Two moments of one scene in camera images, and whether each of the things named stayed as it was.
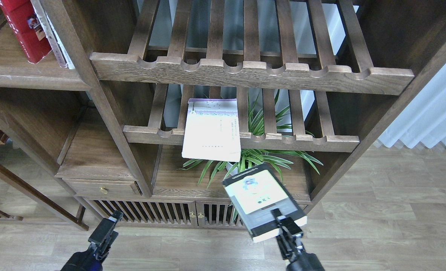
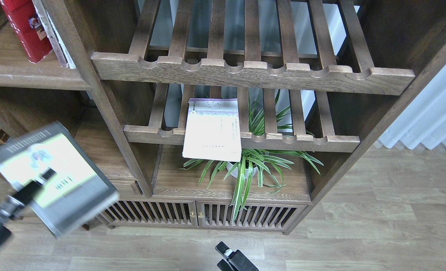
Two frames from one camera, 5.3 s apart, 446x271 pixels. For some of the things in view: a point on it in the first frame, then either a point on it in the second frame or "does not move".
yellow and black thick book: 257,192 -> 79,190
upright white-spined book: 61,53 does not move
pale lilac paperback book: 211,131 does not move
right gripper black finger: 287,224 -> 240,262
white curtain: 434,114 does not move
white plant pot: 229,166 does not move
